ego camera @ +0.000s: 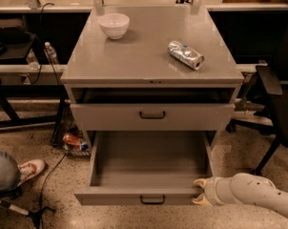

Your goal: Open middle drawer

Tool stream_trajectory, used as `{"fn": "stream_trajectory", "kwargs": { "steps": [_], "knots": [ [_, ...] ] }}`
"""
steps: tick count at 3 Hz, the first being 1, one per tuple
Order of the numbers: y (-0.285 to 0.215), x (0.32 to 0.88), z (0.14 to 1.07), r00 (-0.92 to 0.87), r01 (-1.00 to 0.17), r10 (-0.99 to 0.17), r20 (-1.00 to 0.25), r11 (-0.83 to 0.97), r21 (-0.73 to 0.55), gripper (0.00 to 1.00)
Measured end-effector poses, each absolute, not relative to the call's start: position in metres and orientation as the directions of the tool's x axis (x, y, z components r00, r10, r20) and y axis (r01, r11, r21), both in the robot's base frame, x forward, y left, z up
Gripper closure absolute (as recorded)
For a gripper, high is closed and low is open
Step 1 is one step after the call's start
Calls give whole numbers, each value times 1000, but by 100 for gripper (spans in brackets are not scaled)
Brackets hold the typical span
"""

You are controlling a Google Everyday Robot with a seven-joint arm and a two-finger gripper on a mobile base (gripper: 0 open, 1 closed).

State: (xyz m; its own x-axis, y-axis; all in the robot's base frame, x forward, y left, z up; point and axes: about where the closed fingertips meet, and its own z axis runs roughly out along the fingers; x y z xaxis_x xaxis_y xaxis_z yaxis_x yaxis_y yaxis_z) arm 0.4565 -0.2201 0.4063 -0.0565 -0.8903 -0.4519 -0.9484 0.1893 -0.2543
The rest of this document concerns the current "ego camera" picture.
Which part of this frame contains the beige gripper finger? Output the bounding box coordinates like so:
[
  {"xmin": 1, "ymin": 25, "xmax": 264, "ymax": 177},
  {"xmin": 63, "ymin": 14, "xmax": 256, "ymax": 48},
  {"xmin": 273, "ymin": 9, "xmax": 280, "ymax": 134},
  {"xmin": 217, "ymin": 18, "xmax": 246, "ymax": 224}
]
[
  {"xmin": 193, "ymin": 178, "xmax": 208, "ymax": 189},
  {"xmin": 192, "ymin": 194, "xmax": 211, "ymax": 206}
]

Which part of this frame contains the grey drawer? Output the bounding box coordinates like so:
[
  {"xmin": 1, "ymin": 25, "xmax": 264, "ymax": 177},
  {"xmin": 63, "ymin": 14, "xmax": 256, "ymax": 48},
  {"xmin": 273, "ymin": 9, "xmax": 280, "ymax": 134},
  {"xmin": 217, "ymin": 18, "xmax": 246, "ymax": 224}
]
[
  {"xmin": 71, "ymin": 104, "xmax": 234, "ymax": 131},
  {"xmin": 75, "ymin": 131, "xmax": 211, "ymax": 205}
]

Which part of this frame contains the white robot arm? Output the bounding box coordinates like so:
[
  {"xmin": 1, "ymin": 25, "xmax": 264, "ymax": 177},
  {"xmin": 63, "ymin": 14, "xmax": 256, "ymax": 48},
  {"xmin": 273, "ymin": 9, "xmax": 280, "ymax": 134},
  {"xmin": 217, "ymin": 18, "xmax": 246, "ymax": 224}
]
[{"xmin": 192, "ymin": 173, "xmax": 288, "ymax": 219}]

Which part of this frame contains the grey top drawer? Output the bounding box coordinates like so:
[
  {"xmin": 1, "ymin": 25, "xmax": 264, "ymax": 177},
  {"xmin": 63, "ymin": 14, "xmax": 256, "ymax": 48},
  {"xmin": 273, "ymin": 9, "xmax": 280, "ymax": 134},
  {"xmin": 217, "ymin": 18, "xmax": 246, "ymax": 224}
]
[{"xmin": 71, "ymin": 104, "xmax": 234, "ymax": 131}]

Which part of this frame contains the grey metal drawer cabinet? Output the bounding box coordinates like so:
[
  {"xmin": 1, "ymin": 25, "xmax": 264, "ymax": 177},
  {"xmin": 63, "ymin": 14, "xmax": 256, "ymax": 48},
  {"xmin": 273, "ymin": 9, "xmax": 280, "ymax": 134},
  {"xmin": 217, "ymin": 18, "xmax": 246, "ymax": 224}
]
[{"xmin": 61, "ymin": 6, "xmax": 242, "ymax": 146}]

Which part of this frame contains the black office chair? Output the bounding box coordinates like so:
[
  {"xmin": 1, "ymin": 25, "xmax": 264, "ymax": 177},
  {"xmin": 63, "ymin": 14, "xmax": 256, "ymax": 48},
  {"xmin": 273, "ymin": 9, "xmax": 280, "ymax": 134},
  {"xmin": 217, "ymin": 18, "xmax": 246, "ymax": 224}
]
[{"xmin": 225, "ymin": 3, "xmax": 288, "ymax": 177}]

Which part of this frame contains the silver crushed can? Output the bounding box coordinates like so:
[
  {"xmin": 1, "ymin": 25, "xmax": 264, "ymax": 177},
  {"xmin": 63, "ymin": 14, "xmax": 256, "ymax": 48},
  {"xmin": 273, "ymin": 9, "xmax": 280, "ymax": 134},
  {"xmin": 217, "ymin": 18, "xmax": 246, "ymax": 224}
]
[{"xmin": 167, "ymin": 40, "xmax": 204, "ymax": 71}]

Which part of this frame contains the orange plastic bottle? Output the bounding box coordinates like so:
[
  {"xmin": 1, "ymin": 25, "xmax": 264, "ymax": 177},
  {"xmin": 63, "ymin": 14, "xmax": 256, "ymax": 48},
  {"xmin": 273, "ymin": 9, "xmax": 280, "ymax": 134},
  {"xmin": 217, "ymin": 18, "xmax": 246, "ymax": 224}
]
[{"xmin": 63, "ymin": 133, "xmax": 88, "ymax": 151}]

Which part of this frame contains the black tripod stand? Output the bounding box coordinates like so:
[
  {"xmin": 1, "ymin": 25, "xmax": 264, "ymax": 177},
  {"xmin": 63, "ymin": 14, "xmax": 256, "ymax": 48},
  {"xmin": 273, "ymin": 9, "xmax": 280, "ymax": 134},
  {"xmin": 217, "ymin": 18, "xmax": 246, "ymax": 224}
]
[{"xmin": 0, "ymin": 187, "xmax": 55, "ymax": 229}]

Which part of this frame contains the white red sneaker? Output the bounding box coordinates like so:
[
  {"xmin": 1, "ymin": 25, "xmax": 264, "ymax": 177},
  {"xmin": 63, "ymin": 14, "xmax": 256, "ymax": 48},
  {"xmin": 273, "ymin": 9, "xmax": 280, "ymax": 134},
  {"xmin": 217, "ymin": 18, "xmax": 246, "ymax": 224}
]
[{"xmin": 18, "ymin": 159, "xmax": 46, "ymax": 186}]

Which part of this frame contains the white ceramic bowl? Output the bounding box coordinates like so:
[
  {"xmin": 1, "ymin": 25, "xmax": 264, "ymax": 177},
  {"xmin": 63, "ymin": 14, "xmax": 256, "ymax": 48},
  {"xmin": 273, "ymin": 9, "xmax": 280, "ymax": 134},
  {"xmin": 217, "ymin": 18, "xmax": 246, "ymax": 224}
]
[{"xmin": 98, "ymin": 13, "xmax": 130, "ymax": 39}]

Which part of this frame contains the blue jeans leg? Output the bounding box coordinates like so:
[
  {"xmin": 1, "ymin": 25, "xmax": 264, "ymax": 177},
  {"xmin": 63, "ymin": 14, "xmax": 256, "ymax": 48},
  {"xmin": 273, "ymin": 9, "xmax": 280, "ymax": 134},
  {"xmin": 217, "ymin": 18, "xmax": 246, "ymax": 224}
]
[{"xmin": 0, "ymin": 151, "xmax": 21, "ymax": 191}]

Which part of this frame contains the clear plastic water bottle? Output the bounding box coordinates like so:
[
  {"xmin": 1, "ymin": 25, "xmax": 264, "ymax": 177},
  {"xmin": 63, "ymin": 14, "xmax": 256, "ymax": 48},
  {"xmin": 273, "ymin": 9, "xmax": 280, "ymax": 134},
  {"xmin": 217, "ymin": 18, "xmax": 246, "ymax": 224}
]
[{"xmin": 45, "ymin": 42, "xmax": 59, "ymax": 65}]

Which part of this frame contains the clear plastic cup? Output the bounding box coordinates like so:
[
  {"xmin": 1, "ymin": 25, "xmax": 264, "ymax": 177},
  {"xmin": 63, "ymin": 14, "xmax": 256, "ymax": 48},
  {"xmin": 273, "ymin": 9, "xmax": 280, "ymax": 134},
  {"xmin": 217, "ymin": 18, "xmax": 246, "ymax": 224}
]
[{"xmin": 26, "ymin": 49, "xmax": 40, "ymax": 71}]

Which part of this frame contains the black power cable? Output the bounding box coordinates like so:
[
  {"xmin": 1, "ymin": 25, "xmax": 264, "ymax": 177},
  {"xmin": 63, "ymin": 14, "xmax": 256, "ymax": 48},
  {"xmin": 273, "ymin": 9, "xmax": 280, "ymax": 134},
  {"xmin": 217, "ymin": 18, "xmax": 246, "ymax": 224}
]
[{"xmin": 29, "ymin": 2, "xmax": 68, "ymax": 229}]

